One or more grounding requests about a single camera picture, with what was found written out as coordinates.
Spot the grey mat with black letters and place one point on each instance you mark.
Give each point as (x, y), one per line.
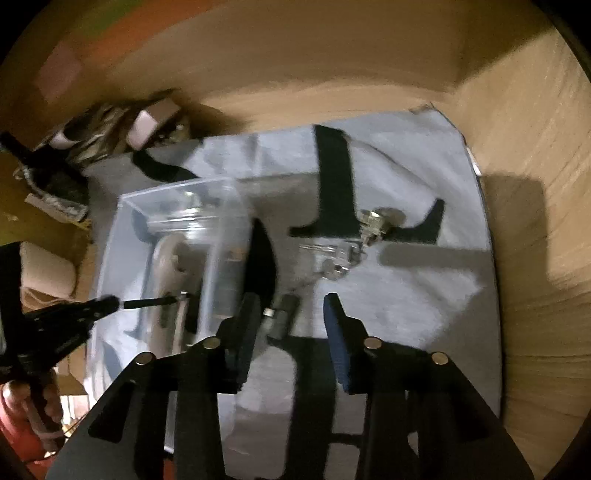
(415, 300)

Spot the pile of papers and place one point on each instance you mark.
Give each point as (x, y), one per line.
(97, 124)

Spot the small black cylinder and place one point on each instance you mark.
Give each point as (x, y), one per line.
(282, 318)

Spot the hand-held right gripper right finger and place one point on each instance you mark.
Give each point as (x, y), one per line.
(337, 341)

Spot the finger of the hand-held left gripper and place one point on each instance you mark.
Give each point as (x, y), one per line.
(92, 309)

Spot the bunch of metal keys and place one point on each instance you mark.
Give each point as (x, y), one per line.
(337, 258)

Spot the crystal glass knob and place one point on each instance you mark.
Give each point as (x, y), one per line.
(376, 219)

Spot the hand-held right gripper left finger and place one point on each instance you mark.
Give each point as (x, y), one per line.
(247, 332)

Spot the person's left hand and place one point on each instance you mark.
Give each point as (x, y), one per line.
(46, 406)

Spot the clear plastic storage box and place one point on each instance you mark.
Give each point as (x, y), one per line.
(217, 230)

